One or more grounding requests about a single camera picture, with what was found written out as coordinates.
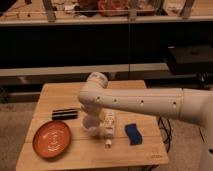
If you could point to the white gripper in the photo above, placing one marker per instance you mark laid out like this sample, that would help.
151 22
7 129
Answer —
92 121

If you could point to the white ceramic cup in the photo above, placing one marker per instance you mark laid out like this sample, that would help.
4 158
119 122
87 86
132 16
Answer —
93 131

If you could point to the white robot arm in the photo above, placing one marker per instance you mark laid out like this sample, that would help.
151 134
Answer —
188 105

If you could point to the orange ceramic plate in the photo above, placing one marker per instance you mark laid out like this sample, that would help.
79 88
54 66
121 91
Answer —
51 139

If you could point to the white tube bottle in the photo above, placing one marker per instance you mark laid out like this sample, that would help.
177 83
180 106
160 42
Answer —
109 125

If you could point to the blue sponge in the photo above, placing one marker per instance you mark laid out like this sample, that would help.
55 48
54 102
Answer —
133 134

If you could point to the long metal shelf rack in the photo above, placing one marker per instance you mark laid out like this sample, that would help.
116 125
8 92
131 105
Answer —
58 37

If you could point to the black box on shelf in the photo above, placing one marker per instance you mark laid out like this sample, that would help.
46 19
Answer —
190 59

